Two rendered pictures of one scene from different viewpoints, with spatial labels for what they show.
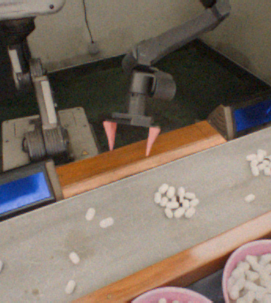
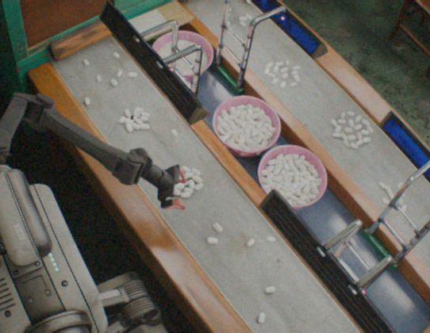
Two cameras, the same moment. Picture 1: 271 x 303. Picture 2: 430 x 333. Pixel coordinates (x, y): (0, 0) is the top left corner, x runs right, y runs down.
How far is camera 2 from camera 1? 163 cm
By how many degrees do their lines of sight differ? 62
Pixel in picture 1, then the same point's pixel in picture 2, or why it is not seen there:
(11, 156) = not seen: outside the picture
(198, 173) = not seen: hidden behind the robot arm
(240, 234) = (211, 139)
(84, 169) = (168, 254)
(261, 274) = (234, 133)
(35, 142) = (146, 303)
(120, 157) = (148, 227)
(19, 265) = (263, 278)
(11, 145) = not seen: outside the picture
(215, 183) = (160, 155)
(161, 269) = (248, 185)
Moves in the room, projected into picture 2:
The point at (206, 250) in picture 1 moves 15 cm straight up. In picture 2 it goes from (228, 160) to (233, 138)
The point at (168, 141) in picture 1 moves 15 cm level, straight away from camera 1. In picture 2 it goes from (120, 189) to (80, 189)
